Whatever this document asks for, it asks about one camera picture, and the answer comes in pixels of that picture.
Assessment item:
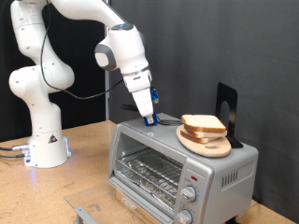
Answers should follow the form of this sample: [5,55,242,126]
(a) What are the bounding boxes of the base cable with silver connector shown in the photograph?
[0,143,31,153]

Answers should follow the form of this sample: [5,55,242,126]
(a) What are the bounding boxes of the wire oven rack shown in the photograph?
[115,147,184,208]

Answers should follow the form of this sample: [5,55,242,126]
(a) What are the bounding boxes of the wooden crate under oven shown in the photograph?
[114,188,157,224]

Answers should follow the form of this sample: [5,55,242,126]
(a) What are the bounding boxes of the black backdrop curtain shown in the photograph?
[0,0,107,143]

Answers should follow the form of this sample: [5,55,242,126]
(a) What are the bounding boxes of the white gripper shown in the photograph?
[122,71,156,126]

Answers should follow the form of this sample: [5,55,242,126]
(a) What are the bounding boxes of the white bread slice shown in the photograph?
[180,114,227,134]

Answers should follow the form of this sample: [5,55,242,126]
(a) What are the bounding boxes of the silver oven knob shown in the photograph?
[180,186,198,203]
[176,208,194,224]

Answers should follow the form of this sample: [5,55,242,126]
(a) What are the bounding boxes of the brown-edged wooden toast slice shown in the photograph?
[179,130,219,144]

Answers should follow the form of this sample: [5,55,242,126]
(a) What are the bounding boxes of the vertical metal pole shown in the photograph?
[103,0,111,121]

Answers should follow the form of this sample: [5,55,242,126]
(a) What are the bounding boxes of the black metal bookend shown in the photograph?
[215,81,245,149]

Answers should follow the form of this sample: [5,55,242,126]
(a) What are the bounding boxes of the dark grey backdrop panel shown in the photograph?
[109,0,299,223]

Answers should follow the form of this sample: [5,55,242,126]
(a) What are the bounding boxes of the spatula with blue grip block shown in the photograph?
[121,105,184,127]

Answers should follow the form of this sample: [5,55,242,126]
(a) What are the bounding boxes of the silver toaster oven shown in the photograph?
[107,112,260,224]

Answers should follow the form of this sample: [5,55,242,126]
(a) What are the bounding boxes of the black base cable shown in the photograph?
[0,152,31,160]

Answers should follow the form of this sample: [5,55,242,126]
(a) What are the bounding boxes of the oval wooden cutting board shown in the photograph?
[176,124,233,158]

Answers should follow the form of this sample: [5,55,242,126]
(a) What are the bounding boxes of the pale wooden toast slice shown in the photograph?
[182,124,228,139]

